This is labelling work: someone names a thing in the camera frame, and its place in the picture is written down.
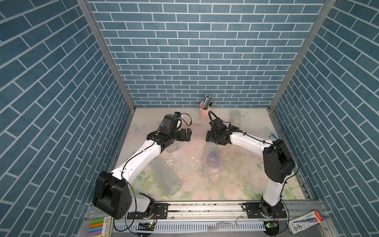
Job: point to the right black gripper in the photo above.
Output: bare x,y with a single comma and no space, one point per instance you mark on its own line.
209,136

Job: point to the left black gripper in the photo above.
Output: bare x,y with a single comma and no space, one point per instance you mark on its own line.
188,134

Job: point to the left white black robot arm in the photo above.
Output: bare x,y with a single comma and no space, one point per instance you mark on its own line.
113,192

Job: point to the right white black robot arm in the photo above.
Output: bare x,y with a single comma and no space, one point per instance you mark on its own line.
278,160

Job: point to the bubble wrapped vase back left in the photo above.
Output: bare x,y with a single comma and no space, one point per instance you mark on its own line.
175,146

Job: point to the bubble wrapped vase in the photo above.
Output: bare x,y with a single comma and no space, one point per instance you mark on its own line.
235,118
175,146
165,177

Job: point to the bubble wrapped vase back right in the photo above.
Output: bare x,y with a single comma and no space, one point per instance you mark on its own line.
235,118

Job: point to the bubble wrapped vase front left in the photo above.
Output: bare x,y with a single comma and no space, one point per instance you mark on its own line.
165,177

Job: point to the pink pen cup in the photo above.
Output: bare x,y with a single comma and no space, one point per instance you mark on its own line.
203,114

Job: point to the pens in cup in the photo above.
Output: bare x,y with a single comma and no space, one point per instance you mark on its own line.
207,103

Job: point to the small blue white object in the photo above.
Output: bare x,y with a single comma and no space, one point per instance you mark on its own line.
273,137

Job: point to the white red blue box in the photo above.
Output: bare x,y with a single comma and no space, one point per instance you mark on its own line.
306,221

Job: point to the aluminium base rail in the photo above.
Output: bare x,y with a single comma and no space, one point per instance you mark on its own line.
220,211

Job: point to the white slotted cable duct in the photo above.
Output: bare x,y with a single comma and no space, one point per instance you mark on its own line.
173,227

